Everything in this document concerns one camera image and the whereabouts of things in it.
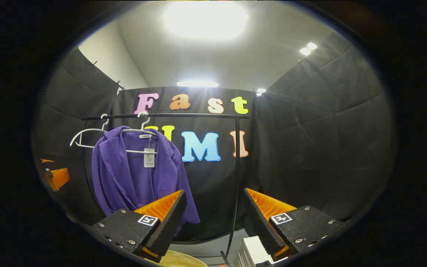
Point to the twin ceiling light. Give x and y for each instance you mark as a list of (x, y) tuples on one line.
[(308, 48)]

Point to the yellow-rimmed laundry hamper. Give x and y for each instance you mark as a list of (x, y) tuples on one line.
[(184, 260)]

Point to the long ceiling strip light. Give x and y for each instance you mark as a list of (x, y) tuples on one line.
[(197, 84)]

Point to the white clothes hanger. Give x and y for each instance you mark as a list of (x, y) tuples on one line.
[(135, 151), (87, 130)]

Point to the large ceiling light panel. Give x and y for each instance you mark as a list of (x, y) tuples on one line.
[(206, 18)]

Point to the black metal clothes rack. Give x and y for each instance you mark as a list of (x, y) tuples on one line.
[(198, 115)]

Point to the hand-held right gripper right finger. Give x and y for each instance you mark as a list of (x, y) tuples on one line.
[(260, 218)]

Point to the purple knit cardigan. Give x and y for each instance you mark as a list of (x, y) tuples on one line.
[(117, 178)]

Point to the white ribbed box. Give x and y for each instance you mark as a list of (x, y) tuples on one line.
[(252, 250)]

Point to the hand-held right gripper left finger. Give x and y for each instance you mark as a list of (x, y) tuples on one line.
[(169, 218)]

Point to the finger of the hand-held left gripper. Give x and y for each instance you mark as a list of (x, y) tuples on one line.
[(47, 161), (58, 178)]

